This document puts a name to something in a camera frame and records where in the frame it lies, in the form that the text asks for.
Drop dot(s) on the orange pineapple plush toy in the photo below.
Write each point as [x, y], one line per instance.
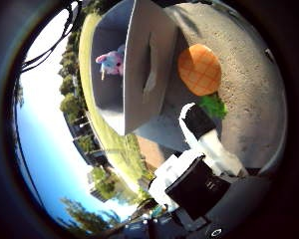
[199, 69]

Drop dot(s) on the grey cardboard box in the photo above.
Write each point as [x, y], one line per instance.
[146, 66]

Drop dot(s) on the pink and blue unicorn plush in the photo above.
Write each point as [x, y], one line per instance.
[111, 63]

